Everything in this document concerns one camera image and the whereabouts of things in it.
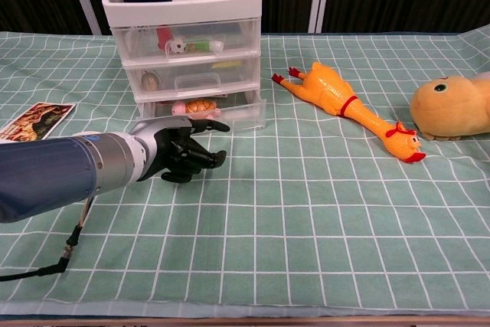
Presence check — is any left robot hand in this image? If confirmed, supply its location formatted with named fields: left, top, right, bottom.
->
left=132, top=116, right=230, bottom=185

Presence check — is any pink brown turtle toy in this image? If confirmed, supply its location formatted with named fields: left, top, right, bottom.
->
left=171, top=99, right=223, bottom=120

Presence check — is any clear drawer holding brown charm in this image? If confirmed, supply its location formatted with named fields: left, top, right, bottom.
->
left=124, top=54, right=262, bottom=102

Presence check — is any green tube with white cap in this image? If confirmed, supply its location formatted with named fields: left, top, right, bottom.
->
left=185, top=38, right=225, bottom=54

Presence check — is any red plastic cup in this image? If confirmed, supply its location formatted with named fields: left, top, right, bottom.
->
left=156, top=26, right=172, bottom=51

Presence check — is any white plastic drawer organizer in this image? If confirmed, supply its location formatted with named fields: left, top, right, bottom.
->
left=101, top=0, right=267, bottom=132

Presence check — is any yellow rubber chicken toy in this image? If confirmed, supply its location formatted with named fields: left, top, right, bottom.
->
left=271, top=61, right=426, bottom=165

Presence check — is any brown oval charm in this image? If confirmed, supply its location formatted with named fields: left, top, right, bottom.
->
left=141, top=70, right=160, bottom=90

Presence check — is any green checkered tablecloth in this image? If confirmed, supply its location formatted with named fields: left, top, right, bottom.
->
left=0, top=24, right=490, bottom=319

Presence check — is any picture card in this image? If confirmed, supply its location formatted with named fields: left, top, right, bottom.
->
left=0, top=102, right=77, bottom=142

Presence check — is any yellow plush duck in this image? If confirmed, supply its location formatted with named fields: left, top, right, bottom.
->
left=410, top=74, right=490, bottom=140

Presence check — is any black left hand cable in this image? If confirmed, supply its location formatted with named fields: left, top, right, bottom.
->
left=0, top=196, right=96, bottom=282

